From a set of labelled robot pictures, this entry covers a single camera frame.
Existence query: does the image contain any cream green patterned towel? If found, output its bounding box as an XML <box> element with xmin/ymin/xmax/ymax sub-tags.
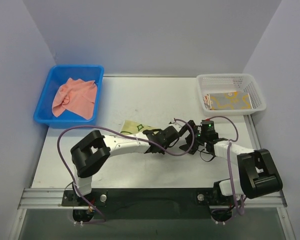
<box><xmin>120</xmin><ymin>120</ymin><xmax>158</xmax><ymax>135</ymax></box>

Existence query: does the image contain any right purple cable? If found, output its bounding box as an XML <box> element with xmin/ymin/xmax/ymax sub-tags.
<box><xmin>206</xmin><ymin>116</ymin><xmax>246</xmax><ymax>222</ymax></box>

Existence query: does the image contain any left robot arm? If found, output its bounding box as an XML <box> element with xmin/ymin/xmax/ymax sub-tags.
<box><xmin>70</xmin><ymin>125</ymin><xmax>180</xmax><ymax>197</ymax></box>

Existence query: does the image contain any blue plastic bin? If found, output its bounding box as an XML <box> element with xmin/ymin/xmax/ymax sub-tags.
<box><xmin>33</xmin><ymin>64</ymin><xmax>104</xmax><ymax>129</ymax></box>

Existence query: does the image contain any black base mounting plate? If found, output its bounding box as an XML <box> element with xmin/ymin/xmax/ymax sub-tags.
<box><xmin>72</xmin><ymin>188</ymin><xmax>235</xmax><ymax>222</ymax></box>

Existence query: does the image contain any white perforated plastic basket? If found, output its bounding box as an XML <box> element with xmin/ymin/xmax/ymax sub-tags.
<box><xmin>196</xmin><ymin>73</ymin><xmax>267</xmax><ymax>117</ymax></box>

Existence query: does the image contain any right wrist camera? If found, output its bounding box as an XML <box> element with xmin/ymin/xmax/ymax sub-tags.
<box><xmin>200</xmin><ymin>119</ymin><xmax>216</xmax><ymax>135</ymax></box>

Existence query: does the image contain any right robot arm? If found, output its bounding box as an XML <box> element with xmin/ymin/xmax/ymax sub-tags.
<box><xmin>179</xmin><ymin>119</ymin><xmax>283</xmax><ymax>199</ymax></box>

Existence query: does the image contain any pink towel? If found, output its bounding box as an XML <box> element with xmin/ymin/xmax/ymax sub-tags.
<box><xmin>51</xmin><ymin>77</ymin><xmax>98</xmax><ymax>120</ymax></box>

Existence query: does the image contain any orange lion print towel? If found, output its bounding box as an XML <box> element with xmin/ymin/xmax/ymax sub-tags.
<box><xmin>202</xmin><ymin>94</ymin><xmax>211</xmax><ymax>110</ymax></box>

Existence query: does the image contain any yellow patterned towel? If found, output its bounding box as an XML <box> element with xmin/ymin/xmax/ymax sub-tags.
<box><xmin>208</xmin><ymin>91</ymin><xmax>253</xmax><ymax>111</ymax></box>

